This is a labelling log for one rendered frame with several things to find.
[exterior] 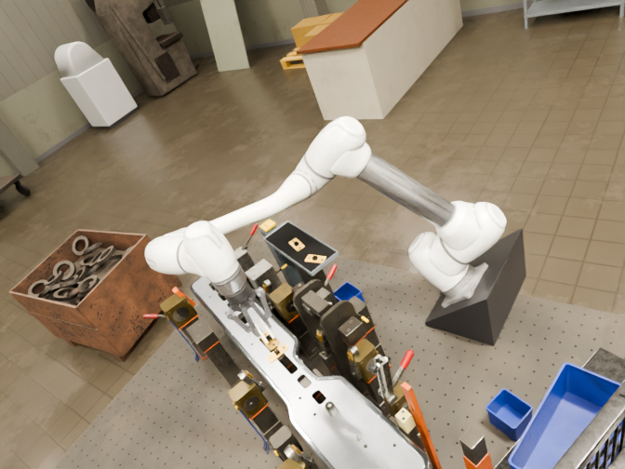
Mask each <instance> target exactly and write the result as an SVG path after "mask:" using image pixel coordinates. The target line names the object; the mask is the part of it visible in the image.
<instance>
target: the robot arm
mask: <svg viewBox="0 0 625 469"><path fill-rule="evenodd" d="M336 176H341V177H347V178H356V179H358V180H359V181H362V182H363V183H365V184H367V185H368V186H370V187H372V188H373V189H375V190H377V191H378V192H380V193H382V194H384V195H386V196H387V197H389V198H390V199H391V200H393V201H394V202H396V203H398V204H399V205H401V206H403V207H404V208H407V209H408V210H410V211H412V212H413V213H415V214H417V215H418V216H420V217H421V218H422V219H424V220H426V221H428V222H429V223H431V224H433V225H434V226H435V228H436V232H437V234H435V233H434V232H425V233H422V234H419V235H418V236H417V237H416V239H415V240H414V241H413V242H412V244H411V245H410V247H409V249H408V254H409V258H410V260H411V261H412V263H413V265H414V266H415V268H416V269H417V270H418V271H419V272H420V273H421V274H422V275H423V276H424V277H425V278H426V279H427V280H428V281H429V282H430V283H432V284H433V285H434V286H435V287H437V288H439V289H440V290H441V291H440V292H441V293H442V294H443V295H445V299H444V301H443V302H442V306H443V307H444V308H446V307H447V306H448V305H450V304H453V303H456V302H460V301H462V300H465V299H469V298H470V297H471V296H472V295H473V293H474V290H475V288H476V286H477V284H478V283H479V281H480V279H481V277H482V275H483V273H484V272H485V270H486V268H487V267H488V265H487V264H486V263H483V264H481V265H479V266H477V267H472V266H471V265H470V264H469V262H471V261H473V260H475V259H477V258H478V257H480V256H481V255H482V254H484V253H485V252H487V251H488V250H489V249H490V248H492V247H493V246H494V245H495V244H496V243H497V242H498V241H499V239H500V238H501V236H502V235H503V233H504V231H505V226H506V218H505V216H504V214H503V213H502V212H501V210H500V209H499V208H498V207H497V206H495V205H493V204H490V203H487V202H478V203H476V204H472V203H467V202H463V201H455V202H451V203H450V202H449V201H447V200H446V199H444V198H443V197H442V196H440V195H439V194H437V193H435V192H433V191H432V190H430V189H429V188H427V187H425V186H424V185H422V184H421V183H419V182H417V181H415V180H414V179H412V178H411V177H409V176H407V175H406V174H405V173H404V172H403V171H401V170H399V169H398V168H396V167H394V166H392V165H391V164H389V163H388V162H386V161H385V160H383V159H381V158H380V157H378V156H377V155H375V154H372V153H371V149H370V147H369V146H368V144H366V132H365V130H364V128H363V126H362V125H361V124H360V123H359V122H358V121H357V120H355V119H354V118H351V117H349V116H342V117H339V118H337V119H335V120H334V121H332V122H331V123H329V124H328V125H327V126H326V127H325V128H324V129H323V130H322V131H321V132H320V133H319V134H318V136H317V137H316V138H315V139H314V141H313V142H312V144H311V145H310V147H309V149H308V151H307V152H306V154H305V155H304V156H303V157H302V159H301V161H300V162H299V164H298V165H297V167H296V170H294V171H293V172H292V174H291V175H290V176H289V177H288V178H287V179H286V180H285V182H284V183H283V184H282V186H281V187H280V188H279V189H278V191H277V192H275V193H274V194H272V195H270V196H269V197H267V198H265V199H262V200H260V201H259V202H256V203H254V204H252V205H249V206H247V207H244V208H241V209H238V210H236V211H234V212H232V213H229V214H227V215H225V216H222V217H220V218H217V219H215V220H213V221H198V222H195V223H193V224H191V225H190V226H189V227H187V228H181V229H179V230H177V231H175V232H172V233H169V234H165V235H164V236H159V237H157V238H155V239H154V240H153V241H151V242H150V243H149V244H148V245H147V247H146V249H145V259H146V262H147V263H148V264H149V266H150V267H151V268H152V269H154V270H155V271H156V272H159V273H162V274H168V275H186V274H195V275H200V276H202V277H207V278H208V279H209V280H210V282H211V284H212V285H213V286H214V287H215V288H216V289H217V290H218V291H219V293H220V295H223V296H224V297H225V298H226V300H227V301H228V303H229V306H230V309H229V311H227V312H225V314H226V316H227V317H228V319H231V320H233V321H234V322H235V323H236V324H238V325H239V326H240V327H241V328H242V329H243V330H244V331H245V332H247V333H250V331H254V333H255V334H256V336H257V337H259V336H261V338H262V339H263V340H264V341H265V342H266V343H269V342H268V341H267V339H266V338H265V336H264V335H263V333H262V332H261V330H260V328H259V327H258V325H257V324H254V323H253V321H252V319H251V317H250V315H249V313H248V311H247V310H248V309H249V308H251V307H252V308H253V309H254V310H255V311H256V313H257V314H258V315H259V317H260V318H261V320H260V322H261V324H262V325H263V326H264V327H265V328H266V330H267V331H268V333H269V334H270V335H271V336H272V338H273V339H274V338H275V337H274V336H273V334H272V332H271V331H270V328H271V327H272V325H271V324H270V322H269V321H268V318H269V317H271V316H272V314H271V311H270V309H269V306H268V303H267V302H266V299H265V291H264V289H263V288H259V289H253V288H252V287H251V286H249V284H248V283H247V281H246V274H245V272H244V271H243V269H242V268H241V266H240V264H239V262H238V261H237V259H236V257H235V253H234V251H233V248H232V247H231V245H230V243H229V242H228V240H227V239H226V238H225V236H224V235H226V234H228V233H231V232H233V231H236V230H238V229H241V228H244V227H246V226H248V225H251V224H253V223H256V222H259V221H263V220H265V219H268V218H270V217H272V216H274V215H276V214H278V213H280V212H282V211H284V210H286V209H288V208H291V207H293V206H295V205H296V204H298V203H301V202H303V201H305V200H307V199H308V198H310V197H312V196H314V195H315V194H316V193H318V192H319V191H320V190H321V189H322V188H323V187H325V186H326V185H327V184H328V183H330V182H331V181H332V180H333V179H334V178H335V177H336ZM256 294H257V295H258V297H259V300H260V302H261V305H262V308H263V310H264V313H265V314H263V313H262V312H261V311H260V309H259V308H258V307H257V305H256V304H255V299H256ZM234 311H237V312H242V313H243V315H244V316H245V318H246V321H247V323H248V324H249V326H247V325H246V324H245V323H244V322H243V321H242V320H240V319H239V318H238V317H237V316H236V315H235V313H234Z"/></svg>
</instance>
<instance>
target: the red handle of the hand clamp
mask: <svg viewBox="0 0 625 469"><path fill-rule="evenodd" d="M413 352H414V351H413V350H411V349H410V350H407V351H406V354H405V356H404V358H403V360H402V362H401V363H400V367H399V369H398V370H397V371H396V373H395V375H394V377H393V379H392V387H393V390H394V389H395V387H396V385H397V383H398V382H399V381H400V379H401V377H402V375H403V373H404V371H405V370H406V368H407V366H408V365H409V363H410V361H411V359H412V357H413V355H414V353H413Z"/></svg>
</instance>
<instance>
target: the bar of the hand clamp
mask: <svg viewBox="0 0 625 469"><path fill-rule="evenodd" d="M389 359H390V358H389V357H388V356H387V357H386V356H384V357H383V356H382V355H377V356H376V357H375V358H374V360H375V366H374V365H369V366H368V368H369V370H370V372H371V373H372V374H374V375H376V374H378V379H379V388H380V391H381V396H382V398H384V393H385V392H386V393H387V397H388V403H389V399H390V397H391V396H392V395H394V391H393V387H392V377H391V372H390V367H389Z"/></svg>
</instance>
